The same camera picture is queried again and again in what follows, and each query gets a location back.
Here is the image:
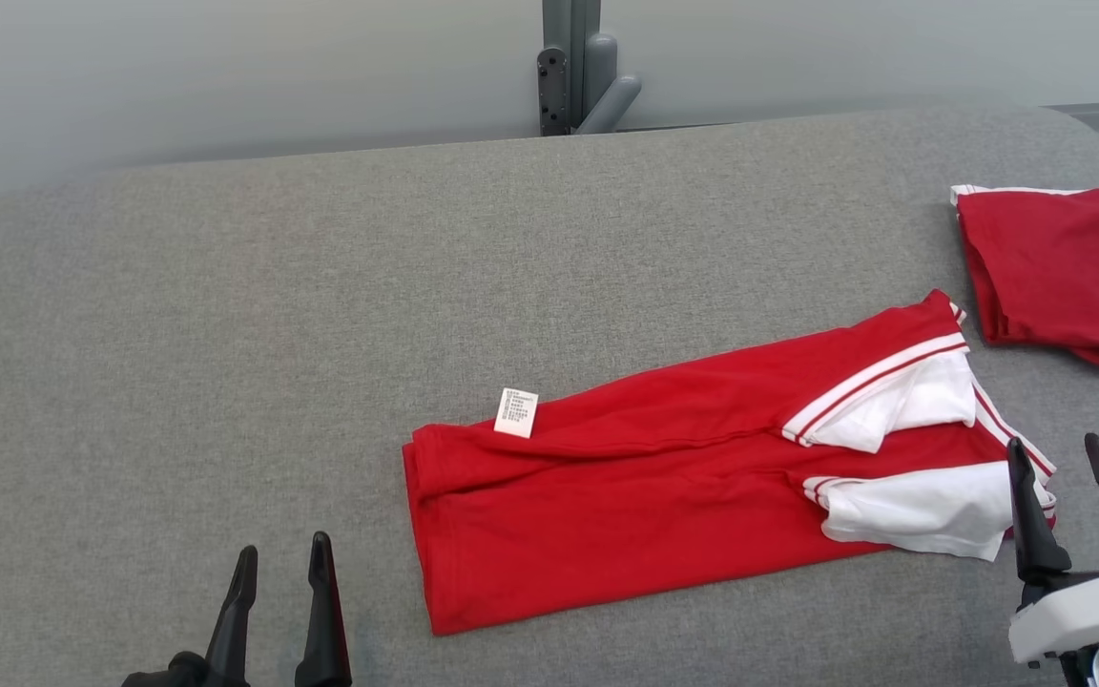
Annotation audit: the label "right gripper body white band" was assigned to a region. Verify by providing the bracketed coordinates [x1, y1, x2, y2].
[1006, 569, 1099, 667]

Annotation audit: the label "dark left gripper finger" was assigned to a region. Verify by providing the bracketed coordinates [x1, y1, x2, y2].
[203, 545, 259, 687]
[294, 531, 353, 687]

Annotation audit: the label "red shorts with white trim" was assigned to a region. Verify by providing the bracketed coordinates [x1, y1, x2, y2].
[950, 184, 1099, 385]

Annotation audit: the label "red shirt with white sleeves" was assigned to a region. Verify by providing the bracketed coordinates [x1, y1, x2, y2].
[403, 289, 1058, 636]

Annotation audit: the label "grey fabric sofa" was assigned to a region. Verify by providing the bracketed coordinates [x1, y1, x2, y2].
[0, 100, 1099, 687]

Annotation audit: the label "grey metal post with bracket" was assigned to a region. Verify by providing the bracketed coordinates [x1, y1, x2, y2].
[538, 0, 643, 137]

